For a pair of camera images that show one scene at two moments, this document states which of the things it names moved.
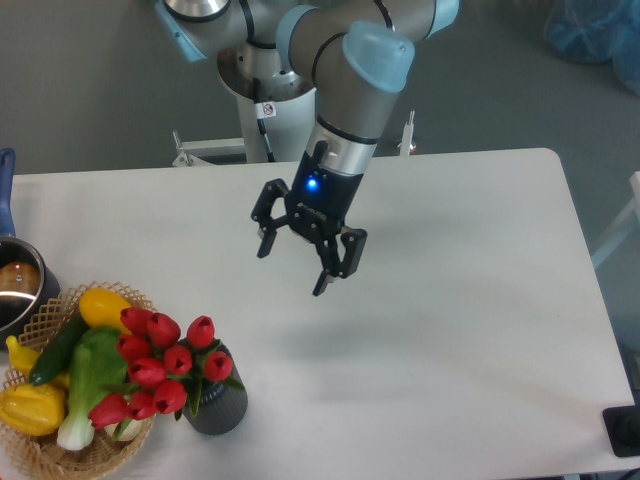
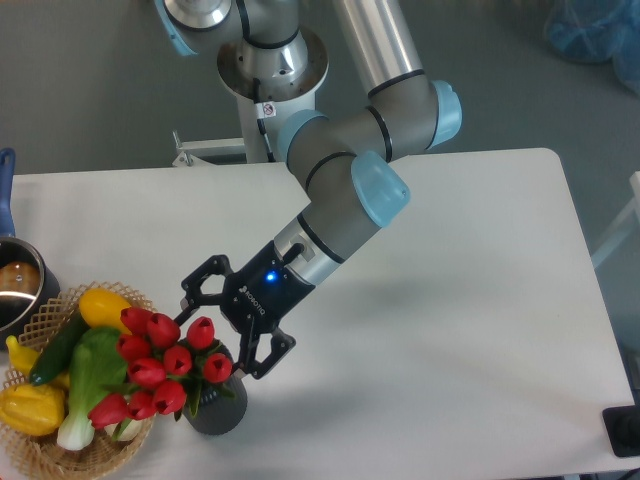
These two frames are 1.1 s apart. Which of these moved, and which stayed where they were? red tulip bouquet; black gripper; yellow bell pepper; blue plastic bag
Moved: black gripper
Stayed: blue plastic bag; yellow bell pepper; red tulip bouquet
